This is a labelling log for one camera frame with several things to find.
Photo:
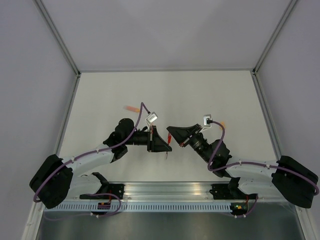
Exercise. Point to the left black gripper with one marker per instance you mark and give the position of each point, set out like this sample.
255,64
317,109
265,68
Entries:
155,142

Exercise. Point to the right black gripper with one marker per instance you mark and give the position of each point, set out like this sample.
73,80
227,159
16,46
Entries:
182,135

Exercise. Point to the orange marker cap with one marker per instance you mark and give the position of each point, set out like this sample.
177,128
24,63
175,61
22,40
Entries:
223,125

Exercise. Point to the orange marker pen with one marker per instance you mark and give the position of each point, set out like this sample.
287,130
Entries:
132,109

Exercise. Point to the red grip clear pen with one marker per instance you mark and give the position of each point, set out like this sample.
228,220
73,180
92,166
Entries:
168,149

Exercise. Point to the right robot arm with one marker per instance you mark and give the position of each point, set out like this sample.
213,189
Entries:
285,177

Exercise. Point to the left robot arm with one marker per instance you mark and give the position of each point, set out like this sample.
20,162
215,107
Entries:
61,178

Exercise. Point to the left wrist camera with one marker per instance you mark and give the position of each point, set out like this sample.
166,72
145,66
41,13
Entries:
150,119

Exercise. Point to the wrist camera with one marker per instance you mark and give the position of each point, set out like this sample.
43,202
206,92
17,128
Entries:
150,119
207,121

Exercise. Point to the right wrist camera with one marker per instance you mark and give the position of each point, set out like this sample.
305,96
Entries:
207,121

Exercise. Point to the aluminium mounting rail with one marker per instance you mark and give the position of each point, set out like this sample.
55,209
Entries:
139,191

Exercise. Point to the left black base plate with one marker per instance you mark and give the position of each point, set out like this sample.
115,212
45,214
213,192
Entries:
106,192

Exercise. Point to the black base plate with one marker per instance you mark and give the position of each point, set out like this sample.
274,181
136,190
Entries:
221,191
106,192

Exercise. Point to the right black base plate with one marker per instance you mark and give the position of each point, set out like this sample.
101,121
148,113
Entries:
221,191

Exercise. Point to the white slotted cable duct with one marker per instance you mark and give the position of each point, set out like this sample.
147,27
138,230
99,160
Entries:
152,207

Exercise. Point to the right aluminium frame post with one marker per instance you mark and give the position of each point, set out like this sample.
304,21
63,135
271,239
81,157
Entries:
276,32

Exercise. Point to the aluminium frame post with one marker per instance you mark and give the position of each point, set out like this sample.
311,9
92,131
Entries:
42,9
276,32

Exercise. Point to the left aluminium frame post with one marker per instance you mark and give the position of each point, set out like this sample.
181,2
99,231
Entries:
42,9

